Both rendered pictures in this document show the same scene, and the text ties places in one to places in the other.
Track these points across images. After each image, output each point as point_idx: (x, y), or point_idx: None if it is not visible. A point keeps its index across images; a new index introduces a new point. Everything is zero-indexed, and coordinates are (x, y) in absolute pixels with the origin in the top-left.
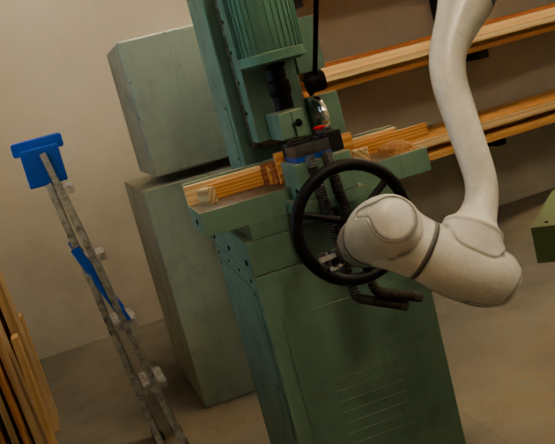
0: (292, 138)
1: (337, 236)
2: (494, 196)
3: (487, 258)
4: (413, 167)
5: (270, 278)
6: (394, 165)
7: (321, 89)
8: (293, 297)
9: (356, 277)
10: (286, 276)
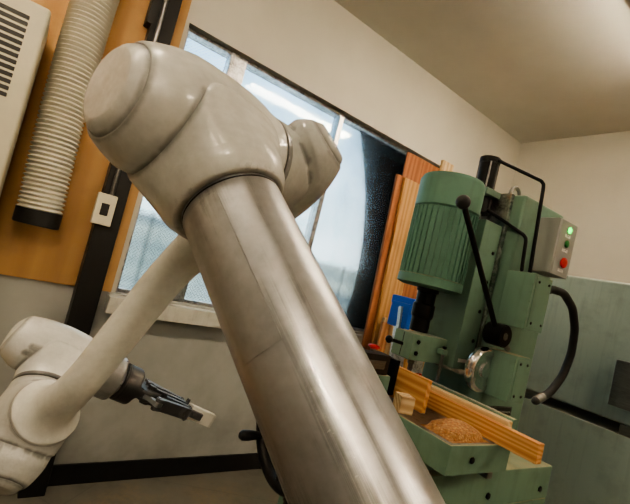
0: (396, 354)
1: None
2: (50, 393)
3: None
4: (427, 455)
5: None
6: (412, 434)
7: (493, 343)
8: None
9: (266, 472)
10: None
